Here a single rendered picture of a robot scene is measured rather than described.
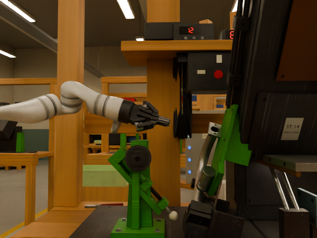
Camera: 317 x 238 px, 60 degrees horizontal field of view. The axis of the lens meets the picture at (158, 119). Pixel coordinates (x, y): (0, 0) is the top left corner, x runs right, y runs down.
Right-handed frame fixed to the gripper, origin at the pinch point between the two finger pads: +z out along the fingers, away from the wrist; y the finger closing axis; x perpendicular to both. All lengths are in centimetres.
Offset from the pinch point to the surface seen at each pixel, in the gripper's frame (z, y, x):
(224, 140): 18.2, -7.4, -6.2
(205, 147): 15.1, -1.0, 5.4
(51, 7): -408, 624, 286
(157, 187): 3.3, 0.1, 37.7
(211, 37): 8.7, 38.8, -13.1
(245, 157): 25.1, -9.3, -3.6
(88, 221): -15.5, -25.2, 28.4
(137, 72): -191, 833, 578
